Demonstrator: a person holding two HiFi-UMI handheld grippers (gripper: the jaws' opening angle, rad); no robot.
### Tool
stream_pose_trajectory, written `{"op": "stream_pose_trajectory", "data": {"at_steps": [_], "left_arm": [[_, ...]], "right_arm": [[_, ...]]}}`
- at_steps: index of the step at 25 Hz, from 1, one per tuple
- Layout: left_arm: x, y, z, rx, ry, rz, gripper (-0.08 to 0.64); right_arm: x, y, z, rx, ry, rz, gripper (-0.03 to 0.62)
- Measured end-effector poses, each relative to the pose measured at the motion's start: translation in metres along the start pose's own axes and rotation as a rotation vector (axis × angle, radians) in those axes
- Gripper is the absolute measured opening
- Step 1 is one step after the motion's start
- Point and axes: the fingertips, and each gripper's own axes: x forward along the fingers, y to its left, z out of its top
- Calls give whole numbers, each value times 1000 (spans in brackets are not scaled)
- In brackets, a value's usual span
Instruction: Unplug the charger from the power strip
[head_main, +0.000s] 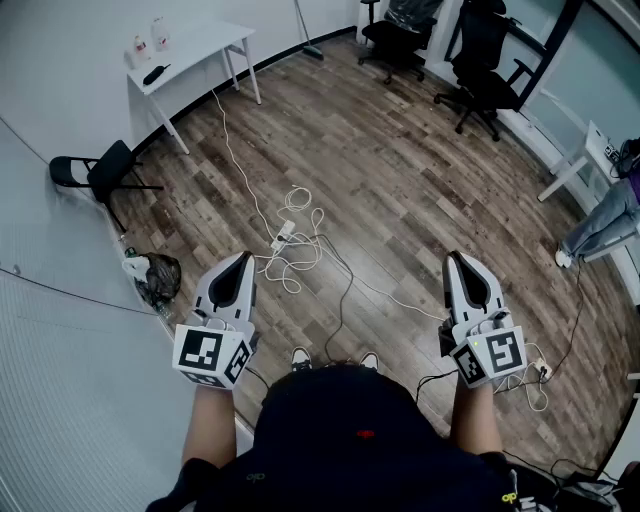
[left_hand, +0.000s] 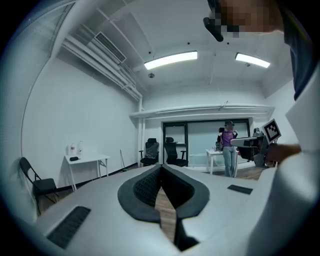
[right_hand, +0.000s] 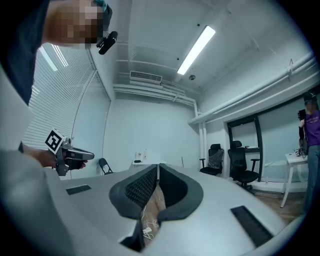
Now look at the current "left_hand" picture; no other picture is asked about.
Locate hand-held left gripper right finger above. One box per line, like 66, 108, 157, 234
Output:
161, 164, 262, 252

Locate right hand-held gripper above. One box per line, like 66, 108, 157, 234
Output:
229, 118, 282, 168

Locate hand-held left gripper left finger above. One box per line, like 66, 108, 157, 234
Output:
37, 164, 181, 256

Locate person's right forearm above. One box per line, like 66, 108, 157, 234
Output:
266, 143, 302, 164

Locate small white table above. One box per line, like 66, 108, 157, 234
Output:
205, 148, 241, 176

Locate broom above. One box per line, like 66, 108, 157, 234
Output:
119, 149, 129, 173

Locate black framed glass partition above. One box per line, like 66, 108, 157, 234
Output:
161, 118, 251, 168

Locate white folding table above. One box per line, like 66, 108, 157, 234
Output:
63, 154, 111, 192

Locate black folding chair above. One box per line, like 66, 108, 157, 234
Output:
19, 156, 60, 216

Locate black office chair left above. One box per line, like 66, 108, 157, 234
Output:
138, 137, 160, 167

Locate black office chair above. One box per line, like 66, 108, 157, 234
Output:
163, 136, 189, 168
138, 137, 160, 167

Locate long ceiling light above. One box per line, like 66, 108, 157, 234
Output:
234, 52, 272, 69
143, 50, 198, 71

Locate person's dark shirt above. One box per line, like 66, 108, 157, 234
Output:
282, 0, 315, 101

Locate person's head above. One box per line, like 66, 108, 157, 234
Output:
216, 0, 285, 35

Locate white ceiling pipes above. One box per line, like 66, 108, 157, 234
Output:
61, 34, 144, 101

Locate white air vent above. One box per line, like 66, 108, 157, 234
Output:
94, 31, 127, 64

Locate white horizontal duct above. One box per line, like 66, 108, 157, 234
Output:
128, 103, 276, 120

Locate black head-worn camera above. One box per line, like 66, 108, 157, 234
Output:
202, 0, 225, 43

